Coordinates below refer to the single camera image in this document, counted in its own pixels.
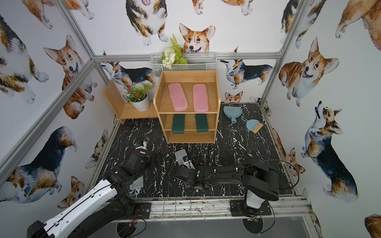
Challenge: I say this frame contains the wooden three-tier shelf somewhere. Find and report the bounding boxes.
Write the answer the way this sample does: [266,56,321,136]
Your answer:
[153,70,221,144]

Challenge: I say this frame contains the translucent white pencil case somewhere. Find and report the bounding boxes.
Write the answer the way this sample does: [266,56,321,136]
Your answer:
[175,149,189,166]
[129,176,144,190]

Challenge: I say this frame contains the white wire basket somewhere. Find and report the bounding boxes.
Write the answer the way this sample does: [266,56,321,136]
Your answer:
[150,53,217,79]

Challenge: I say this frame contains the red flower plant white pot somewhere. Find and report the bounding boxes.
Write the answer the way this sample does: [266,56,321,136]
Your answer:
[126,83,153,112]

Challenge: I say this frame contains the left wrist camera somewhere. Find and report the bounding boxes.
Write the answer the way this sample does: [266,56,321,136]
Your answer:
[135,140,147,150]

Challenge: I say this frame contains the aluminium frame rails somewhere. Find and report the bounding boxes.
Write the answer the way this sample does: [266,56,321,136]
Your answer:
[0,0,310,209]

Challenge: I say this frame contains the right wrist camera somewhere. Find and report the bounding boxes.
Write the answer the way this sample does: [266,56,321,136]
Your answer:
[183,157,195,170]

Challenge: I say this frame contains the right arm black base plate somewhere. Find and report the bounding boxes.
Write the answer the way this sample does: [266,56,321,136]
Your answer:
[230,200,272,218]

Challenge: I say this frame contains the light blue dustpan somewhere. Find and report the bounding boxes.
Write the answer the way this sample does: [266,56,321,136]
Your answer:
[223,106,243,124]

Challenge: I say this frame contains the light blue hand brush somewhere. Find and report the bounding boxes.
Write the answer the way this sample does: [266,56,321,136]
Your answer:
[241,117,264,133]

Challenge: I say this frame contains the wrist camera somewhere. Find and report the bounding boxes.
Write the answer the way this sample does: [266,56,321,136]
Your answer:
[183,157,195,170]
[135,140,147,150]

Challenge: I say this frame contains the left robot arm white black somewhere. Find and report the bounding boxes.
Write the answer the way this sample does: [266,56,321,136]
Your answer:
[26,148,161,238]

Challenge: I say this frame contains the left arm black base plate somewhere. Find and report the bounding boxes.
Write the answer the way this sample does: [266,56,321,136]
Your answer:
[120,202,152,220]

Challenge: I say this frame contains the low wooden corner shelf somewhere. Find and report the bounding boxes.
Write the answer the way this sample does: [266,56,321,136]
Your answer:
[103,80,158,124]

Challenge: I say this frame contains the white flowers with fern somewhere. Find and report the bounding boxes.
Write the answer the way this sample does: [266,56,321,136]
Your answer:
[158,35,188,69]

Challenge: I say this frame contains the dark green pencil case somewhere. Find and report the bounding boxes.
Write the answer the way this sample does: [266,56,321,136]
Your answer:
[172,114,185,134]
[195,114,209,133]

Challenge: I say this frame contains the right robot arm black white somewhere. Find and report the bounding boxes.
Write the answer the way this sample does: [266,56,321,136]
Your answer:
[176,162,279,209]

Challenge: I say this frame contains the pink pencil case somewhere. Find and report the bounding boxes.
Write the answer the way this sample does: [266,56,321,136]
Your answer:
[193,84,209,113]
[168,82,188,112]

